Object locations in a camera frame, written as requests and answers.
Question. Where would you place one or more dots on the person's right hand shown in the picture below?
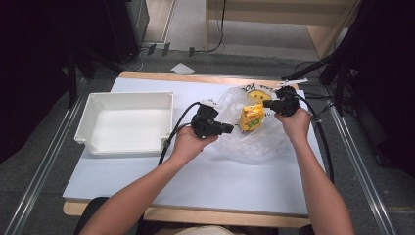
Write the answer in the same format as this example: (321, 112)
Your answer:
(297, 125)

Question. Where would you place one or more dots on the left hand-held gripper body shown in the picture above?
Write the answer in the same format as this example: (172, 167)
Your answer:
(204, 125)

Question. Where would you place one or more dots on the black metal stand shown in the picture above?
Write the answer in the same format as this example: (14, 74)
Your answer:
(72, 81)

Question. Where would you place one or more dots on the person's leg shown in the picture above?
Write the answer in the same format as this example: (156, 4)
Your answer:
(91, 212)
(305, 230)

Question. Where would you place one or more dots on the person's left leg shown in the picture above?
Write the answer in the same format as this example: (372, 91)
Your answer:
(91, 212)

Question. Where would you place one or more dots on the wooden shelf unit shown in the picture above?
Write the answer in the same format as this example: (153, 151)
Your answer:
(319, 32)

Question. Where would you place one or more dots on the black floor bracket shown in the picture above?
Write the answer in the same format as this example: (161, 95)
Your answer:
(151, 49)
(191, 52)
(166, 49)

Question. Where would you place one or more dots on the black cabinet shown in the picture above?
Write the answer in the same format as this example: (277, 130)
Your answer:
(124, 29)

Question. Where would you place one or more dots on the white table sheet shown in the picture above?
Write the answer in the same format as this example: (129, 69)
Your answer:
(228, 189)

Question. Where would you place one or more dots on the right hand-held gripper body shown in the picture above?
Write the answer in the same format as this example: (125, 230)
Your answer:
(288, 104)

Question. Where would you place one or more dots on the clear smiley plastic bag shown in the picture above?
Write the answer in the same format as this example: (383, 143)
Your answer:
(257, 147)

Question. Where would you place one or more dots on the yellow snack packet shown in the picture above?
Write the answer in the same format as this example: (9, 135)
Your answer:
(252, 119)

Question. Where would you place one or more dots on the person's left hand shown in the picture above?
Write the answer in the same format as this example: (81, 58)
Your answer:
(187, 145)

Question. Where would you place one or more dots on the person's right leg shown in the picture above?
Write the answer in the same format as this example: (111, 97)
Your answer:
(305, 230)

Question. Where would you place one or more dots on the black tripod stand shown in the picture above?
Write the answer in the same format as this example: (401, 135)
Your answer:
(306, 69)

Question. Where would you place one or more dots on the black curtain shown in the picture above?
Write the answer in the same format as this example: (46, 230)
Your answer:
(385, 81)
(29, 65)

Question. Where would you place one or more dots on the person's beige shirt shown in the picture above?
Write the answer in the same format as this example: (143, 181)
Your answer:
(205, 230)

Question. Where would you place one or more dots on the metal floor rail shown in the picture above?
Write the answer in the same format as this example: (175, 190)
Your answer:
(42, 169)
(365, 173)

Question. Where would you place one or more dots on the white plastic bin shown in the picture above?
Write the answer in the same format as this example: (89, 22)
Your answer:
(127, 127)

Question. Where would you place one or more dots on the white paper sheet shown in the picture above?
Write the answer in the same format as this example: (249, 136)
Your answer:
(182, 69)

